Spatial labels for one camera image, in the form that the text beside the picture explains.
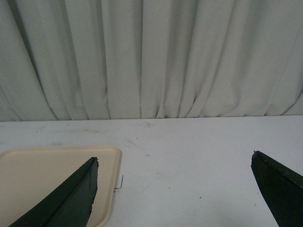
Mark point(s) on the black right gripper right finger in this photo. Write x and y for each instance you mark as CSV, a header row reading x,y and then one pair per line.
x,y
281,188

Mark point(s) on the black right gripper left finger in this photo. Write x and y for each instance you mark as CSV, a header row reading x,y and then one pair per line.
x,y
70,204

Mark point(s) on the beige plastic tray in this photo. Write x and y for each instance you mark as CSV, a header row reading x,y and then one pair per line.
x,y
28,175

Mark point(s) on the white pleated curtain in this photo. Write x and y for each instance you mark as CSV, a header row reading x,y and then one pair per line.
x,y
141,59

